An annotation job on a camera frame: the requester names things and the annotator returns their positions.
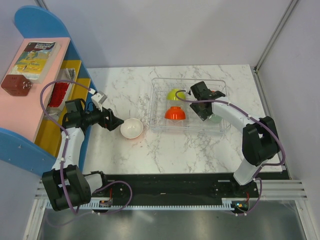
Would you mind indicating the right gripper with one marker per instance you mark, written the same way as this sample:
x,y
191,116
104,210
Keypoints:
x,y
203,115

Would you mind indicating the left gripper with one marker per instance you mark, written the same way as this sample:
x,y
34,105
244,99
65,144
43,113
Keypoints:
x,y
112,121

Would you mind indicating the pale green ceramic bowl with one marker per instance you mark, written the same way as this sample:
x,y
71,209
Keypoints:
x,y
216,119

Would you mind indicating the white bottom bowl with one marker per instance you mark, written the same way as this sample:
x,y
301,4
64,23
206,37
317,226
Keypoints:
x,y
131,128

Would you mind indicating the lime green bowl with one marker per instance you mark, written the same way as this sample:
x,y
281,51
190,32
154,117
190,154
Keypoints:
x,y
175,95

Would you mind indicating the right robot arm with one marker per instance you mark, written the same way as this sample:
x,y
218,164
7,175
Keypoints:
x,y
260,141

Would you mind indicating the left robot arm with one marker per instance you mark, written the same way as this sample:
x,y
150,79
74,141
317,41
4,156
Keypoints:
x,y
65,185

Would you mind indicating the red white book on shelf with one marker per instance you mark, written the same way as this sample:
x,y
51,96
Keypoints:
x,y
60,93

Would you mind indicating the grey patterned cloth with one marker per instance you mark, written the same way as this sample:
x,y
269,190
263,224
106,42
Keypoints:
x,y
68,74

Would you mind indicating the paperback book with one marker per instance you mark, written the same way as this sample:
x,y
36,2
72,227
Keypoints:
x,y
36,60

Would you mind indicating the dark red box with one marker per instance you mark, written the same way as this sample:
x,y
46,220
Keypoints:
x,y
16,85

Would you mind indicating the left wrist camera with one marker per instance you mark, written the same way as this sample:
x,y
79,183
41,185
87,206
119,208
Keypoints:
x,y
98,100

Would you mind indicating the aluminium frame post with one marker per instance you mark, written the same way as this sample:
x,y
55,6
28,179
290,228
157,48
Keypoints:
x,y
276,34

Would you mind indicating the white cable duct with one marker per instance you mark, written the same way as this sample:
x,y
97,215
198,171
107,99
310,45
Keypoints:
x,y
97,204

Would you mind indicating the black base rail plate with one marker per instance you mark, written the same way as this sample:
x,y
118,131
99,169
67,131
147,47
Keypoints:
x,y
174,189

